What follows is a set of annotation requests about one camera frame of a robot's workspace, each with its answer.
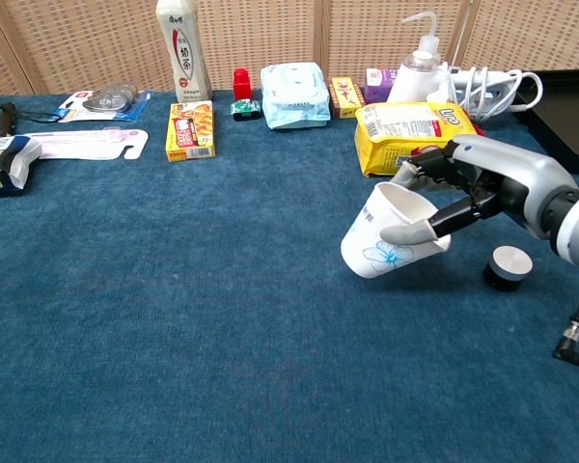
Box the yellow orange food box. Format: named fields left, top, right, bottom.
left=165, top=99, right=217, bottom=163

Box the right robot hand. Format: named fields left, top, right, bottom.
left=379, top=134, right=579, bottom=245

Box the white power strip with cable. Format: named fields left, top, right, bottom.
left=427, top=61, right=544, bottom=122

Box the black stick with strap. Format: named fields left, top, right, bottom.
left=0, top=101, right=59, bottom=139

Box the black round puck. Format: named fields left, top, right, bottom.
left=482, top=245, right=535, bottom=293

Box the white floral paper cup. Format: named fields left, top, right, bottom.
left=340, top=181, right=453, bottom=281

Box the dark purple snack bag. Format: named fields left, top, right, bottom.
left=0, top=134, right=43, bottom=199

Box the blue felt table cloth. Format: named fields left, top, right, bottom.
left=0, top=90, right=579, bottom=463

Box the purple white box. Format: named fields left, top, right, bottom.
left=364, top=67, right=400, bottom=105

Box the small red block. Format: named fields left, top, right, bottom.
left=233, top=68, right=253, bottom=102

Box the black cable with metal connector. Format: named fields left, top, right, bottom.
left=553, top=272, right=579, bottom=372

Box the light blue wet wipes pack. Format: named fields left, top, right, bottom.
left=260, top=62, right=331, bottom=131

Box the blue card blister pack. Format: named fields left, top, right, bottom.
left=52, top=82, right=154, bottom=123

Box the white toothbrush package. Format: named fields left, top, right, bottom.
left=22, top=125, right=150, bottom=161

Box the black tray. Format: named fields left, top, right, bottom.
left=510, top=68, right=579, bottom=175

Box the white bottle with clear cap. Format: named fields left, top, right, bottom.
left=387, top=49, right=448, bottom=104

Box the wash bottle with bent nozzle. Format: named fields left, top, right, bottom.
left=400, top=11, right=443, bottom=63

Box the small yellow red box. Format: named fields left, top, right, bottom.
left=328, top=76, right=367, bottom=120

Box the cream milk tea bottle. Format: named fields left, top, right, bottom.
left=154, top=0, right=213, bottom=104

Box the green toy car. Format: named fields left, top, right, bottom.
left=229, top=98, right=262, bottom=122

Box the wicker folding screen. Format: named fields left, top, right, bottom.
left=0, top=0, right=579, bottom=96

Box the yellow Lipo snack bag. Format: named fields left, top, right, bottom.
left=354, top=100, right=483, bottom=178

